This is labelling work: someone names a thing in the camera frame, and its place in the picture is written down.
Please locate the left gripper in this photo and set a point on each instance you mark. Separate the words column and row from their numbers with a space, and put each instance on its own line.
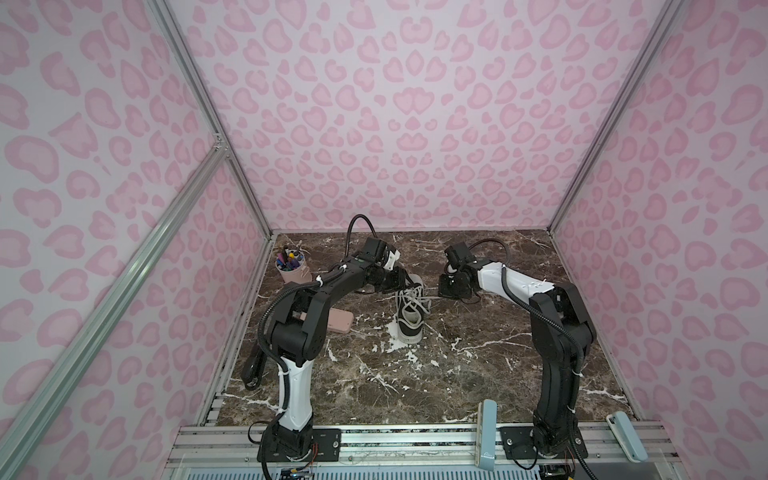
column 398, row 281

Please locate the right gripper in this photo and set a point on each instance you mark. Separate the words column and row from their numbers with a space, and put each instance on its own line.
column 444, row 292

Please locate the white shoelace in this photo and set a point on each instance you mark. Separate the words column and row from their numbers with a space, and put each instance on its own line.
column 413, row 304

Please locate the black white sneaker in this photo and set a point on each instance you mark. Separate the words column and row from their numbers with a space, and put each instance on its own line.
column 410, row 333

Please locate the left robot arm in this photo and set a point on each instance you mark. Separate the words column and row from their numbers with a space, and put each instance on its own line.
column 293, row 330

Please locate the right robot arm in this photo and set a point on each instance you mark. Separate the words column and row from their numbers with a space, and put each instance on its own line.
column 562, row 333

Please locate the pink rectangular case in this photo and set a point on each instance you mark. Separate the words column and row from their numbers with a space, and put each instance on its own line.
column 338, row 321

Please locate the pink pen cup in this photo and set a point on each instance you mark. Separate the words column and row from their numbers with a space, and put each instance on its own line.
column 301, row 275

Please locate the pens in cup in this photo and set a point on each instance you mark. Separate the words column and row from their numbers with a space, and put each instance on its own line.
column 288, row 260

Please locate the light blue clamp centre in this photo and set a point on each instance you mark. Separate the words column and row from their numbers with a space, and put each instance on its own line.
column 485, row 439

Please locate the light blue clamp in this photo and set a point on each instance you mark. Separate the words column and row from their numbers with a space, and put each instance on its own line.
column 485, row 439
column 627, row 437

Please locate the light blue clamp right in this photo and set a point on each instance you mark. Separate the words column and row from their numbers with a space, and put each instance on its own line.
column 627, row 437

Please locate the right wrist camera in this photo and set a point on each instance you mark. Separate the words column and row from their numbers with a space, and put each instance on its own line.
column 458, row 256

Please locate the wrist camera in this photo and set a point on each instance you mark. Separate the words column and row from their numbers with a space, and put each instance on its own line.
column 458, row 256
column 379, row 253

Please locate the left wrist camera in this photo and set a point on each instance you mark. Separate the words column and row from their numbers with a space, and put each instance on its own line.
column 379, row 253

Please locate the black object by wall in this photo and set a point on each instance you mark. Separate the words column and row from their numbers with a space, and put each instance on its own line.
column 253, row 369

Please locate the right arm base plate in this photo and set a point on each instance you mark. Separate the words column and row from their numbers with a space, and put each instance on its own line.
column 518, row 443

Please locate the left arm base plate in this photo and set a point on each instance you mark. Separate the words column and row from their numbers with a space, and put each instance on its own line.
column 279, row 444

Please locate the aluminium rail base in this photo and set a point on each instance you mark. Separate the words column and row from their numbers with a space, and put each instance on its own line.
column 429, row 451

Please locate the diagonal aluminium frame bar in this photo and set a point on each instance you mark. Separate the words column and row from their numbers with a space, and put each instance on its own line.
column 39, row 413

